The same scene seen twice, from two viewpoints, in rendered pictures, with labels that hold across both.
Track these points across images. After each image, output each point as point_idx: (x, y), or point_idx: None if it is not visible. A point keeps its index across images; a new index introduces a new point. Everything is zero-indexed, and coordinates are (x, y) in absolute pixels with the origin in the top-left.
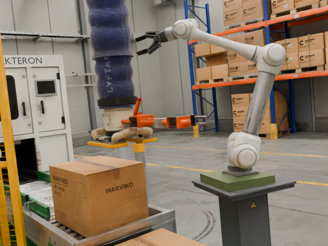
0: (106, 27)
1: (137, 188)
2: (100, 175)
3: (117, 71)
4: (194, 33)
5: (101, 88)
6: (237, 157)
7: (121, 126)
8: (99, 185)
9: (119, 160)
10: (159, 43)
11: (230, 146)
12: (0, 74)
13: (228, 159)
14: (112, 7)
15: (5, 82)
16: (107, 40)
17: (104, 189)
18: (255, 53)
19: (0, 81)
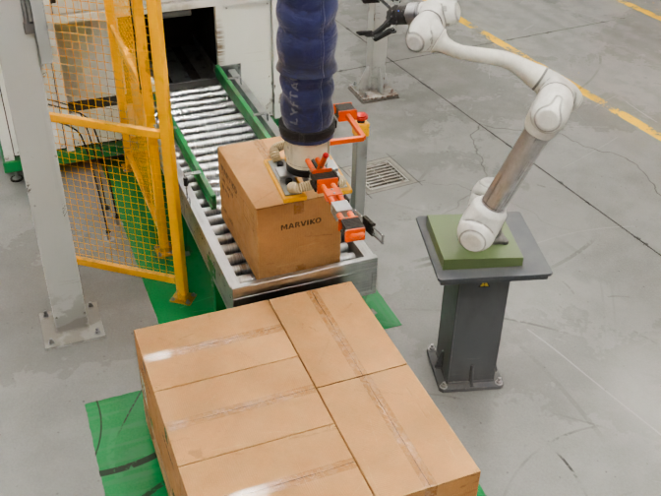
0: (296, 38)
1: (327, 224)
2: (274, 210)
3: (306, 99)
4: (437, 48)
5: (283, 112)
6: (460, 237)
7: (305, 165)
8: (272, 221)
9: None
10: (392, 29)
11: (469, 203)
12: (153, 13)
13: None
14: (310, 10)
15: (161, 22)
16: (295, 57)
17: (278, 225)
18: (537, 86)
19: (153, 23)
